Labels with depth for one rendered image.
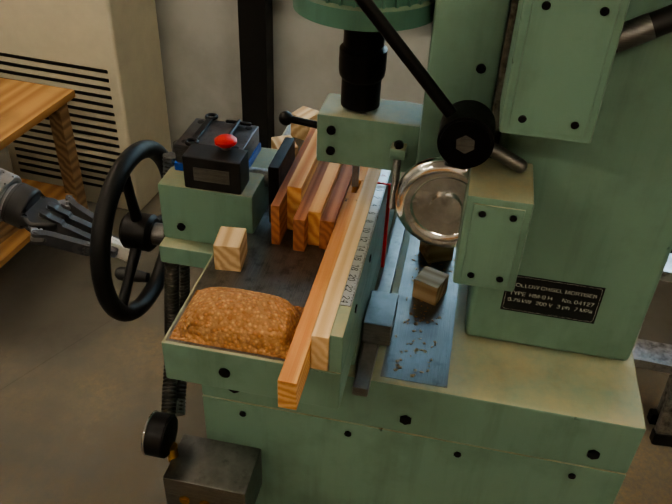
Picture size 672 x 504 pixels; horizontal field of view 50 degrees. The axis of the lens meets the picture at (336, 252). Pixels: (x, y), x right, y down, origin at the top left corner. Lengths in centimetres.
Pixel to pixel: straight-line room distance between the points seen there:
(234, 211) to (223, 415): 29
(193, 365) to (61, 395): 125
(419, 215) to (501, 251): 12
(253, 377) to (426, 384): 23
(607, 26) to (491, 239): 24
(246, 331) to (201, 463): 32
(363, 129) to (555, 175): 25
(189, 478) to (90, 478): 84
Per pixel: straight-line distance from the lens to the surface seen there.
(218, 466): 108
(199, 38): 263
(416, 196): 85
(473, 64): 85
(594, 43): 71
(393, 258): 111
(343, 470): 108
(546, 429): 97
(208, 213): 101
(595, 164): 86
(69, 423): 201
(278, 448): 108
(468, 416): 96
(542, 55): 71
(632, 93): 83
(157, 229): 116
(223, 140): 97
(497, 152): 80
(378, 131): 93
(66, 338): 225
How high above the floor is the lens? 148
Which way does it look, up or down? 37 degrees down
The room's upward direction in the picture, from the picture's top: 3 degrees clockwise
